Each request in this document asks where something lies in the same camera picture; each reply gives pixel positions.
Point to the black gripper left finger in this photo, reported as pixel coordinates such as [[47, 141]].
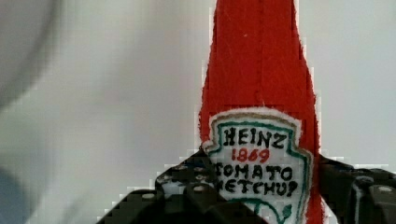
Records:
[[184, 194]]

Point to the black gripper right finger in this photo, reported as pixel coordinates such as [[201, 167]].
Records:
[[358, 196]]

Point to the red felt ketchup bottle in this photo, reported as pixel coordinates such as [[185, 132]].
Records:
[[258, 122]]

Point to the blue bowl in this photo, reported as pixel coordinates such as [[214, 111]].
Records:
[[15, 205]]

